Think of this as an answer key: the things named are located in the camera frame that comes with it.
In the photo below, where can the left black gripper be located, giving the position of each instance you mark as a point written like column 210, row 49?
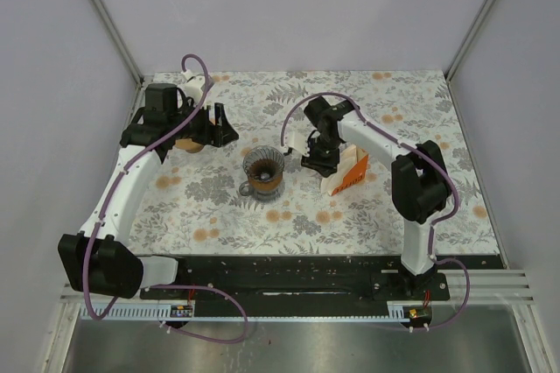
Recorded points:
column 218, row 134

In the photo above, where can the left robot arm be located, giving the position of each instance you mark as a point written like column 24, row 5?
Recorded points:
column 97, row 258

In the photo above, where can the floral table mat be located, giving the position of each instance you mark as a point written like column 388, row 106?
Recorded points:
column 193, row 205

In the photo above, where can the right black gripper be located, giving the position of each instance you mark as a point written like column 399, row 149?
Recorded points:
column 322, row 167

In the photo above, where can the orange coffee filter box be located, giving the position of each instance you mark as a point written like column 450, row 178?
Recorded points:
column 353, row 176

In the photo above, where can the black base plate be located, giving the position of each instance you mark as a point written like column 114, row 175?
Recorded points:
column 300, row 286

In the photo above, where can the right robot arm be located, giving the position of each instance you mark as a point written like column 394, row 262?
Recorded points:
column 420, row 185

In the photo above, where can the aluminium rail frame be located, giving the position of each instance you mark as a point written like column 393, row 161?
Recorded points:
column 486, row 287

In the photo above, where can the grey plastic dripper cone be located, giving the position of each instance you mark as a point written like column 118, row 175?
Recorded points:
column 263, row 158

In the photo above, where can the clear glass dripper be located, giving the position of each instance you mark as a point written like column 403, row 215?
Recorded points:
column 263, row 187

